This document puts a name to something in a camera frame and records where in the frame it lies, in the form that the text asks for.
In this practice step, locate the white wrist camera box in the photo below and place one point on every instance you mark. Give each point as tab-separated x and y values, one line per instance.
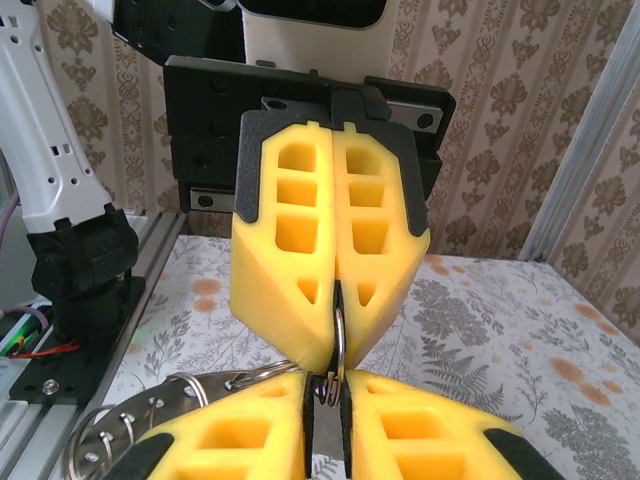
315	45

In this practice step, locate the silver bolt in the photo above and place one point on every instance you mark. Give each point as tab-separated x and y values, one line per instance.
49	385

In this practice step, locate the aluminium frame rail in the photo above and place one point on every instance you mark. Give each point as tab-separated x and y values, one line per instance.
145	250

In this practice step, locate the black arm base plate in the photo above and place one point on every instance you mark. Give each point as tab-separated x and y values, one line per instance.
90	365

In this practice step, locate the aluminium frame post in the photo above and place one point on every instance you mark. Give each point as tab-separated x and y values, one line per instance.
585	125

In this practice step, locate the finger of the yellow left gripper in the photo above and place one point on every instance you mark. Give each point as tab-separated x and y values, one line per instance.
395	270
265	280

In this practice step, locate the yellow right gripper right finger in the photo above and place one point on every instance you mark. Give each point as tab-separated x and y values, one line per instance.
450	440

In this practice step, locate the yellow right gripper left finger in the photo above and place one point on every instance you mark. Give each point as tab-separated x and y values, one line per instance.
200	450

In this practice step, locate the silver perforated metal plate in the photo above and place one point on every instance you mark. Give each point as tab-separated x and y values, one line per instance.
165	400

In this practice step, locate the green circuit board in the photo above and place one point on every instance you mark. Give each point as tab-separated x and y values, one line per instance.
22	340

